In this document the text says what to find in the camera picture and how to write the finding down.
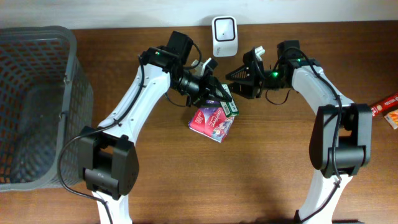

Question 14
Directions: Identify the purple red Carefree pack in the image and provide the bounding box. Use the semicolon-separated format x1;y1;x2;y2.
188;100;234;142

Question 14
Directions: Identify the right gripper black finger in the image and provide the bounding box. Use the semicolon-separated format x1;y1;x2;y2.
225;65;254;83
228;82;259;99

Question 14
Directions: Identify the white barcode scanner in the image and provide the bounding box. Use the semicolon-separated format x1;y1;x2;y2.
211;16;238;57

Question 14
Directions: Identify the grey plastic basket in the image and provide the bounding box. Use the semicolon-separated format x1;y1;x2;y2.
1;26;94;192

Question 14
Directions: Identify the red Nescafe sachet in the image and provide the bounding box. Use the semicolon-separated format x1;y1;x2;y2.
371;93;397;117

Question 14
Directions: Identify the orange tissue pack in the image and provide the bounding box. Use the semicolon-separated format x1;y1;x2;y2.
384;110;398;129

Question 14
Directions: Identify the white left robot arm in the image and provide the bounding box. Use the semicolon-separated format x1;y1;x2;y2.
78;31;232;223

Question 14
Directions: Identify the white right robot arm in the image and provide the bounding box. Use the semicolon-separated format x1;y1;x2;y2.
226;40;372;223

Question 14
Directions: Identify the green gum pack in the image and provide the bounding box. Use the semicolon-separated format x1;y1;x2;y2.
220;84;239;117

